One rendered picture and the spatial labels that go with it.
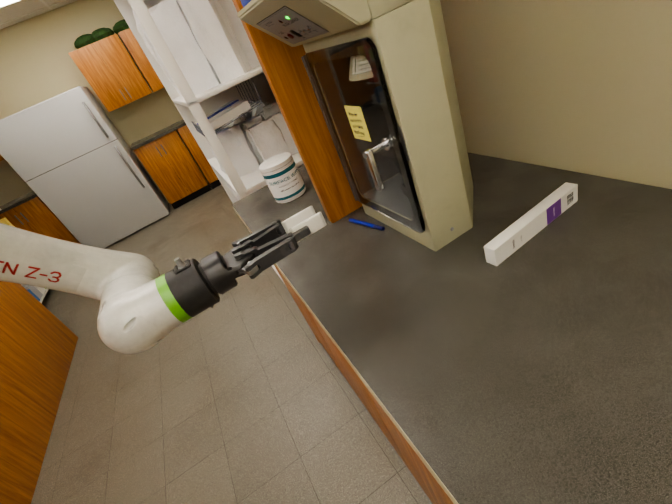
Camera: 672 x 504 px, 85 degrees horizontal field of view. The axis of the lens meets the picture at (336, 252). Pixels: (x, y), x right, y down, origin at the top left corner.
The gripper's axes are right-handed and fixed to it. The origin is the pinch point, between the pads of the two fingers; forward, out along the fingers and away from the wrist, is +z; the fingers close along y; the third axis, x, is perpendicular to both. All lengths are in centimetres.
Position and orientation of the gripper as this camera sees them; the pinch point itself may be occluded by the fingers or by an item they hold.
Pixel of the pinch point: (304, 223)
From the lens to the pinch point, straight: 70.9
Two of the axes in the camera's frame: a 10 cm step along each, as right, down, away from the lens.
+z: 8.4, -5.1, 2.0
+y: -4.2, -3.6, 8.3
